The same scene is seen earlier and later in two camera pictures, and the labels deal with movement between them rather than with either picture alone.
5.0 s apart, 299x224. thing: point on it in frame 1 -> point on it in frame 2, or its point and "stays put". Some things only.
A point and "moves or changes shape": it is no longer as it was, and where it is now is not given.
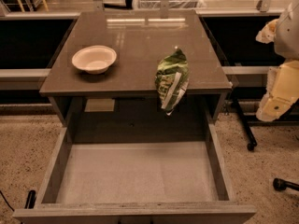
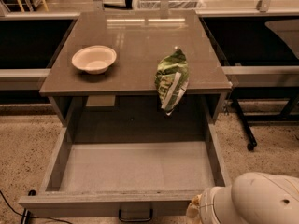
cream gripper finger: [267, 34] -> [213, 205]
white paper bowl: [95, 59] stays put
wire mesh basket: [174, 3] stays put
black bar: [31, 197] -> [25, 217]
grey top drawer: [137, 183] moves or changes shape
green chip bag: [172, 79] stays put
